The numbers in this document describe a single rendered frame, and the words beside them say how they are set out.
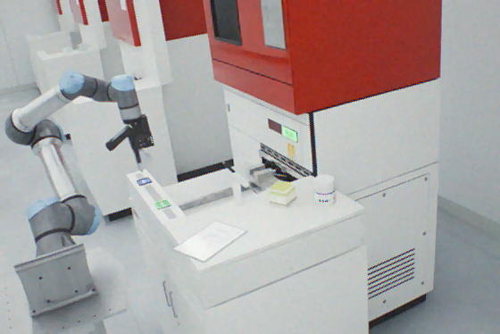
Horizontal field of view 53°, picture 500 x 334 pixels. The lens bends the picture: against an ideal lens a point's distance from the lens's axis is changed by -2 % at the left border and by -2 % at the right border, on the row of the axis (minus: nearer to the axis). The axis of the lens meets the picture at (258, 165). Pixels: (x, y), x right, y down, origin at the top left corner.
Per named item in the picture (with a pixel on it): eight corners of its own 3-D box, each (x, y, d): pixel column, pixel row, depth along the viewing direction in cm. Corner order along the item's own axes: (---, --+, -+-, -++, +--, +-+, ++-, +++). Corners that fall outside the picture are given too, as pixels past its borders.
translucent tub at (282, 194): (280, 196, 188) (279, 179, 185) (297, 200, 184) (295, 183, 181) (269, 205, 183) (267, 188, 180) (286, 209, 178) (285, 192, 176)
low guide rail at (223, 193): (269, 180, 236) (268, 174, 235) (270, 182, 234) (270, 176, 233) (167, 213, 217) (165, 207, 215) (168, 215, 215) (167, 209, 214)
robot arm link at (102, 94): (81, 76, 180) (102, 76, 175) (104, 83, 190) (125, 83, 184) (78, 98, 180) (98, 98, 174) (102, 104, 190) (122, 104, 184)
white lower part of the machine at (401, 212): (343, 237, 336) (337, 121, 303) (433, 302, 267) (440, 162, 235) (248, 275, 308) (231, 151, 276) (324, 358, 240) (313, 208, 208)
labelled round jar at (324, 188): (328, 196, 184) (326, 172, 180) (339, 203, 178) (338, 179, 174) (312, 202, 181) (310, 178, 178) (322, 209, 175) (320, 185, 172)
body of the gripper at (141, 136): (154, 147, 185) (147, 116, 180) (132, 154, 182) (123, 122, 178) (151, 141, 192) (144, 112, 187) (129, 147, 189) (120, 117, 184)
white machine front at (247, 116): (236, 149, 277) (226, 78, 261) (319, 204, 209) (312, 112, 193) (230, 151, 276) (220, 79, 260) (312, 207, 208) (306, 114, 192)
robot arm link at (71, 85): (-13, 118, 190) (70, 60, 168) (13, 122, 199) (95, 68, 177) (-9, 146, 187) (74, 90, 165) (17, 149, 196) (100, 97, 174)
